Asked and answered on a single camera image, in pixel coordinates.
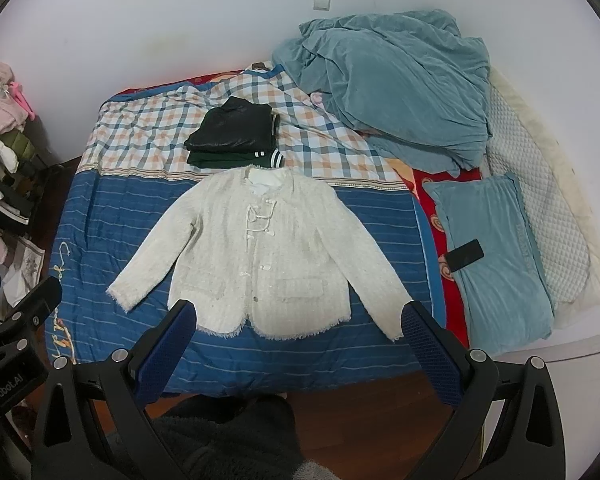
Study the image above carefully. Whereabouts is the white tweed jacket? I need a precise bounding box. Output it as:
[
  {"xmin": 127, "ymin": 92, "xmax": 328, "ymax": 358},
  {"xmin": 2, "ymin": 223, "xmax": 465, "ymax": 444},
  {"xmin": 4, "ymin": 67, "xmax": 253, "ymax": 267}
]
[{"xmin": 107, "ymin": 167, "xmax": 412, "ymax": 341}]

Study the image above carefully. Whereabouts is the pile of clothes on rack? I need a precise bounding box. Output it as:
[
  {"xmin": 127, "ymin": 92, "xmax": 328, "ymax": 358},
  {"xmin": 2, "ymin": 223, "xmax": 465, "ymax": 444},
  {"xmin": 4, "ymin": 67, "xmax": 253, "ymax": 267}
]
[{"xmin": 0, "ymin": 61, "xmax": 62, "ymax": 308}]

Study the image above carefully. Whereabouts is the red patterned mattress sheet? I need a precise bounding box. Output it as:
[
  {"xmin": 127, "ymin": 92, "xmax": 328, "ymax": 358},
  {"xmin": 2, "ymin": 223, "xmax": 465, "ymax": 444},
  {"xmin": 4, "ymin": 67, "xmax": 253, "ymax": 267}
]
[{"xmin": 387, "ymin": 158, "xmax": 481, "ymax": 348}]

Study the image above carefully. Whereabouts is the teal velvet pillow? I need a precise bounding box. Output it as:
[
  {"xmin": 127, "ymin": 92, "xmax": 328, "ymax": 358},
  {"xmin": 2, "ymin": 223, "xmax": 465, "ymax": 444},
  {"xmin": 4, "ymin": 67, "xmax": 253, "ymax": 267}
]
[{"xmin": 422, "ymin": 174, "xmax": 554, "ymax": 356}]

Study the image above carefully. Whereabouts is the dark fuzzy garment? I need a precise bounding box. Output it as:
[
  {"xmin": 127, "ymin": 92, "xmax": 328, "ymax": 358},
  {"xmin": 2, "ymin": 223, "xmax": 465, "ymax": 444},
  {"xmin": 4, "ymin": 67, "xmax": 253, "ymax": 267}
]
[{"xmin": 152, "ymin": 392, "xmax": 336, "ymax": 480}]

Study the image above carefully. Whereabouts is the black smartphone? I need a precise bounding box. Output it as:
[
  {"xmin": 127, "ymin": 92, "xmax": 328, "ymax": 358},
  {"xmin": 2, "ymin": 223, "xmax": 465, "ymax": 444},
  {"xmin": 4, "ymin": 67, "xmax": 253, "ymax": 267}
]
[{"xmin": 444, "ymin": 238, "xmax": 484, "ymax": 273}]

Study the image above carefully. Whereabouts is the cream quilted mattress pad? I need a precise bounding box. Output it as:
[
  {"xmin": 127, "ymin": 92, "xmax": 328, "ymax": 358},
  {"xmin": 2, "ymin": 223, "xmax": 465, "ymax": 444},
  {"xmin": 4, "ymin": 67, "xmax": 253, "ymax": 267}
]
[{"xmin": 482, "ymin": 68, "xmax": 600, "ymax": 328}]

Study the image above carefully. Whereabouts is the folded green striped garment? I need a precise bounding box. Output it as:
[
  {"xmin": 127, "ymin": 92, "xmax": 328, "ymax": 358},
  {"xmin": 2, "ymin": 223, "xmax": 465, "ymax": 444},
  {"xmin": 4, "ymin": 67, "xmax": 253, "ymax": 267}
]
[{"xmin": 187, "ymin": 148, "xmax": 285, "ymax": 169}]

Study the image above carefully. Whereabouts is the folded black leather jacket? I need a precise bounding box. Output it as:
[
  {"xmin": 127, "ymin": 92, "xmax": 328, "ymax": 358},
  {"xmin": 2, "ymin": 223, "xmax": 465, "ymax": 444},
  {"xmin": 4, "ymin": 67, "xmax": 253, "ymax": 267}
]
[{"xmin": 184, "ymin": 96, "xmax": 279, "ymax": 153}]

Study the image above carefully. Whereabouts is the teal velvet blanket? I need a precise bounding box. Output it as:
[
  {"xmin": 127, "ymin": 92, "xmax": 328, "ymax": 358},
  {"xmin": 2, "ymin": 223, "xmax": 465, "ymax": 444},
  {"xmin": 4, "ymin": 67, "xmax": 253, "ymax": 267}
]
[{"xmin": 272, "ymin": 10, "xmax": 491, "ymax": 176}]

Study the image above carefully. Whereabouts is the white wall switch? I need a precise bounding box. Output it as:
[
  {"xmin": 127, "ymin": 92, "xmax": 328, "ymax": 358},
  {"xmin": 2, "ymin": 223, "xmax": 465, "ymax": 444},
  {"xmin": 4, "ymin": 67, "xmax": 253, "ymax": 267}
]
[{"xmin": 312, "ymin": 0, "xmax": 332, "ymax": 12}]

